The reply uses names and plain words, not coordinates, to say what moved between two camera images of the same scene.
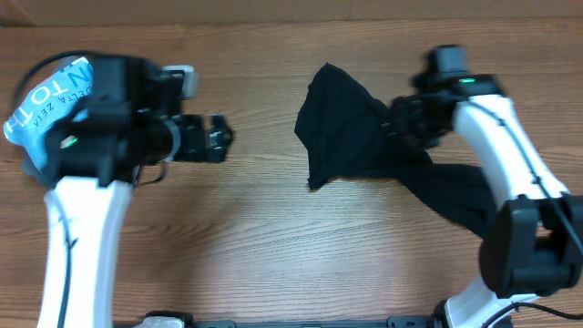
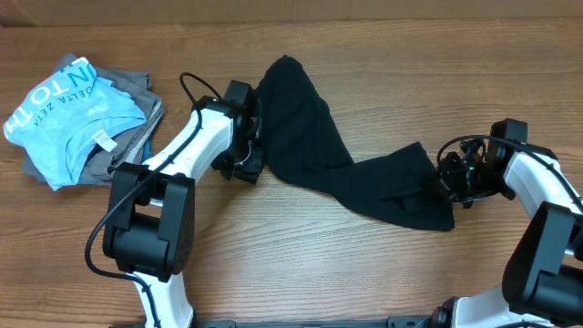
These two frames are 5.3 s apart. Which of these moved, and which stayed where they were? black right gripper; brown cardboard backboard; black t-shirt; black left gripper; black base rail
Moved: black right gripper; black left gripper; black t-shirt
Stayed: black base rail; brown cardboard backboard
